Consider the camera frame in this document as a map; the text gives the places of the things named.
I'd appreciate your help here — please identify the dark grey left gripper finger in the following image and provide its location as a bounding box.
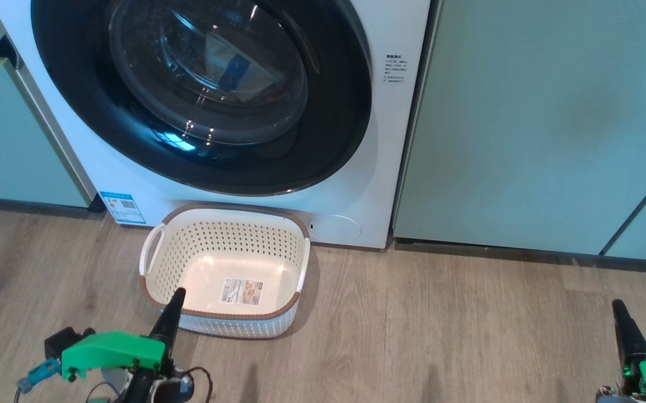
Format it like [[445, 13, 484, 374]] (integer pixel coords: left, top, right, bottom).
[[148, 287, 187, 360]]

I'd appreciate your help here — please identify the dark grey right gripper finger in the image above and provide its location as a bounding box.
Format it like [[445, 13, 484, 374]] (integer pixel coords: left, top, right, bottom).
[[611, 298, 646, 365]]

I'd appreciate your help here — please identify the blue energy label sticker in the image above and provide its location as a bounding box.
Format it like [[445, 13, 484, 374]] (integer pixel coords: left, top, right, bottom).
[[99, 191, 147, 226]]

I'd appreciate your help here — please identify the basket product sticker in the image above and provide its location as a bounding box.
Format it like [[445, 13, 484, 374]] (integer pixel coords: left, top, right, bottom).
[[220, 278, 264, 306]]

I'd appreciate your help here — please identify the cream garment with blue cuff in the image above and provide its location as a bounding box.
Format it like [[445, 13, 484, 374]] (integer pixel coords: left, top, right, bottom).
[[189, 28, 285, 105]]

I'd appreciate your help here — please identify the dark round washing machine door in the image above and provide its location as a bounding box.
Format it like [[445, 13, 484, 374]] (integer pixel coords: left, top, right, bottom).
[[30, 0, 373, 197]]

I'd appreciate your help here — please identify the thin black cable loop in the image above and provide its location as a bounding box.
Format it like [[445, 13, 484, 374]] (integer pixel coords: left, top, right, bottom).
[[180, 366, 213, 403]]

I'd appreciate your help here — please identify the pale green cabinet with handle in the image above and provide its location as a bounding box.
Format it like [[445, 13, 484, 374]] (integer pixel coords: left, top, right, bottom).
[[0, 0, 95, 209]]

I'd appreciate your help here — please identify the cream perforated laundry basket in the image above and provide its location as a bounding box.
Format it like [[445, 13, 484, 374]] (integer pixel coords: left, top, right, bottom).
[[139, 204, 312, 340]]

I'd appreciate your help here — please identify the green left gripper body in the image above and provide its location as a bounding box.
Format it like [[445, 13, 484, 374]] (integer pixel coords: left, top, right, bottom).
[[61, 331, 176, 403]]

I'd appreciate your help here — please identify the white washing machine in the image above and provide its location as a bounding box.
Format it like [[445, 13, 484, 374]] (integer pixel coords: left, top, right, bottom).
[[0, 0, 442, 250]]

